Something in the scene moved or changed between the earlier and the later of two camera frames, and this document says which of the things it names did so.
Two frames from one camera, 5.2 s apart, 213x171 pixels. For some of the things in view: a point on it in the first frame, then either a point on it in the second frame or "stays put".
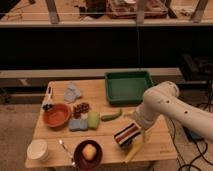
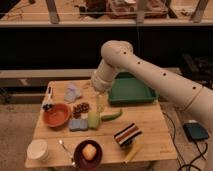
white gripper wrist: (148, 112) -> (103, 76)
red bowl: (58, 115) stays put
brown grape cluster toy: (80, 108) stays put
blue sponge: (76, 125) stays put
